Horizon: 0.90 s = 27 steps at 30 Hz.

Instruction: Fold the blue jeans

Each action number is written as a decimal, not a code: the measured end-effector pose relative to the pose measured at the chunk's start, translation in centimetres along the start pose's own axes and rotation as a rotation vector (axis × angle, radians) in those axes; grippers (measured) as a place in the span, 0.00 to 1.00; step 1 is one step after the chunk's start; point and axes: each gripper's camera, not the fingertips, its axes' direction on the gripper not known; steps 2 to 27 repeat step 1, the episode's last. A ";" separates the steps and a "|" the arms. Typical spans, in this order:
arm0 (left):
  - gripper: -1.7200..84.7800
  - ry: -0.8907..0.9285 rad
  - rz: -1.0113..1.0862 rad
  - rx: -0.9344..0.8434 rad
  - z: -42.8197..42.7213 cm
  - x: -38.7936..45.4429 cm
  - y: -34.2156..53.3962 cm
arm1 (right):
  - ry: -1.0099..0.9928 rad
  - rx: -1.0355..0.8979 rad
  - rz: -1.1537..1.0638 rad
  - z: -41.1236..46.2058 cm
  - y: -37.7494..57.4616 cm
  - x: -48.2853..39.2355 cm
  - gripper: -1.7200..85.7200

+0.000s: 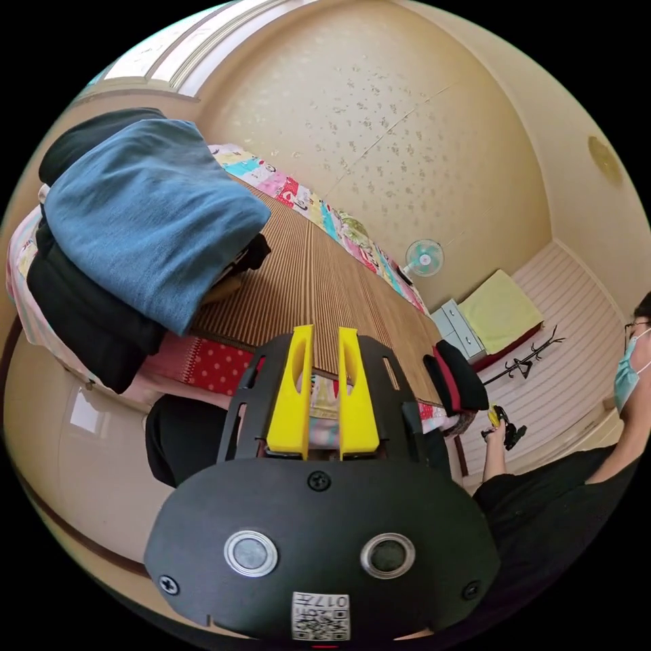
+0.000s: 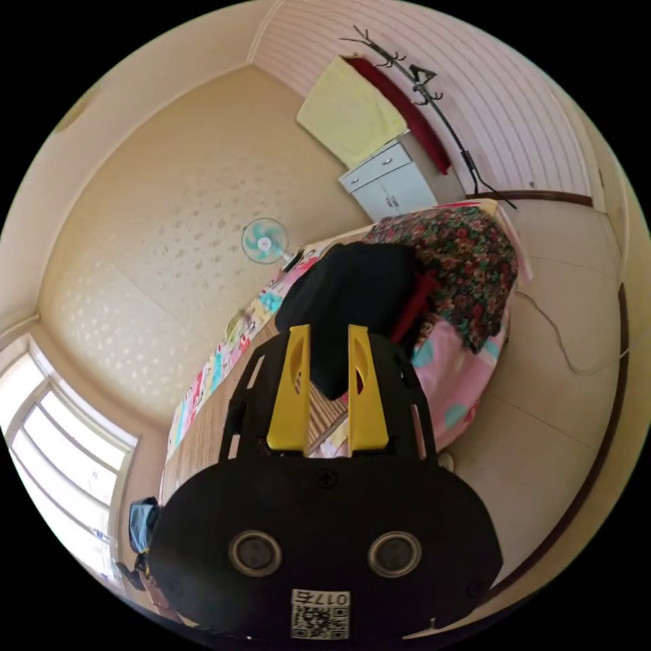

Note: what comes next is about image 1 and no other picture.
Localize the white cupboard with yellow cloth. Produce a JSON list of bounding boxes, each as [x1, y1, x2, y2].
[[430, 268, 546, 365]]

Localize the person's right hand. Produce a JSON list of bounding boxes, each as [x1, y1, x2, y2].
[[480, 422, 510, 452]]

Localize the bed with woven mat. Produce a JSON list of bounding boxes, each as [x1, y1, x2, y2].
[[5, 142, 480, 439]]

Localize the person's body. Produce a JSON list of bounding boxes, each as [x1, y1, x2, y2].
[[144, 292, 651, 651]]

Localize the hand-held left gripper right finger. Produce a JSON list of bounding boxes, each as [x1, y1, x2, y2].
[[338, 326, 380, 462]]

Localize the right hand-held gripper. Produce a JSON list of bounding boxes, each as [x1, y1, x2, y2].
[[486, 403, 529, 452]]

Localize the pile of clothes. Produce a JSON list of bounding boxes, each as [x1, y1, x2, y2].
[[422, 339, 490, 414], [25, 106, 273, 395]]

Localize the person's right forearm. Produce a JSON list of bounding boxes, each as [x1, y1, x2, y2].
[[481, 441, 509, 483]]

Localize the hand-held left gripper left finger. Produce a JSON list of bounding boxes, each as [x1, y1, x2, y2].
[[266, 325, 315, 462]]

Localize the black coat rack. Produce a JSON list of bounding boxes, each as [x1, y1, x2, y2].
[[481, 325, 567, 389]]

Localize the white standing fan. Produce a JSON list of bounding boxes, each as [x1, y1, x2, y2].
[[400, 237, 445, 283]]

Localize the window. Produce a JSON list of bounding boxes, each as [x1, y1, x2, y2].
[[83, 0, 288, 98]]

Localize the round ceiling lamp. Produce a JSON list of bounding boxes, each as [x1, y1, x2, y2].
[[587, 134, 625, 187]]

